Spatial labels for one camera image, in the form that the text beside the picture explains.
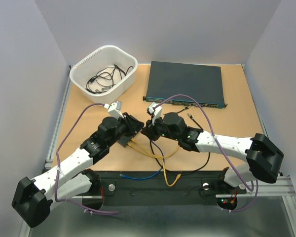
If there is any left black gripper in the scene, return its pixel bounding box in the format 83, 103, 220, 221
107, 112, 144, 147

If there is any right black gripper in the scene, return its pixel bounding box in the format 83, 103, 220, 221
140, 114, 180, 142

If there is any yellow ethernet cable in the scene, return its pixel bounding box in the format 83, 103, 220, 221
128, 139, 182, 186

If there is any black ethernet cable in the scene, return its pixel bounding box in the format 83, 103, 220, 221
149, 106, 211, 173

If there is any blue ethernet cable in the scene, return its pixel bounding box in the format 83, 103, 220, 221
119, 140, 166, 180

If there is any small black network switch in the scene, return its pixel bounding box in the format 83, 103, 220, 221
117, 135, 136, 147

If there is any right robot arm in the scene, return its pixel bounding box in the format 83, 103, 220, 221
141, 113, 284, 193

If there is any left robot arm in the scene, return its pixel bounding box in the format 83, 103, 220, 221
11, 113, 144, 228

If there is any white plastic bin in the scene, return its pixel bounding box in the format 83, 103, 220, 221
70, 45, 138, 103

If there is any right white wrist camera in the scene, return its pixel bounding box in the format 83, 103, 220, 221
147, 102, 162, 125

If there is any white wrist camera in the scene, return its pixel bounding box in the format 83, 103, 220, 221
147, 102, 162, 125
104, 100, 123, 119

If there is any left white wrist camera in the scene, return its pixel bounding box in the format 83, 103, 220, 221
104, 100, 123, 119

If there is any large teal network switch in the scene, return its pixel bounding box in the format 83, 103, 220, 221
143, 61, 227, 109

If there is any black cable in bin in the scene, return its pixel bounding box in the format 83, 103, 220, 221
85, 64, 134, 94

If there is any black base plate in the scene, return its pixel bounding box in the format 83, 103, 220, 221
71, 169, 248, 207

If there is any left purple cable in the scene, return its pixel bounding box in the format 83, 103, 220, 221
54, 102, 120, 216

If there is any aluminium rail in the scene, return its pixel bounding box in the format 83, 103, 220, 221
29, 175, 296, 198

